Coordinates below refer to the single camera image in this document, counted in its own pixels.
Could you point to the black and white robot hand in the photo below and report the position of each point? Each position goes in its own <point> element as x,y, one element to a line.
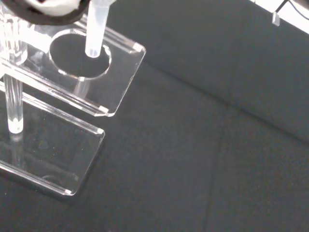
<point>55,19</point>

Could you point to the clear acrylic funnel stand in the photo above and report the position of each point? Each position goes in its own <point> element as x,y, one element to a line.
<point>120,72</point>

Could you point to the black cloth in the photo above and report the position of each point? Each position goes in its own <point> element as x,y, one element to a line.
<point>205,145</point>

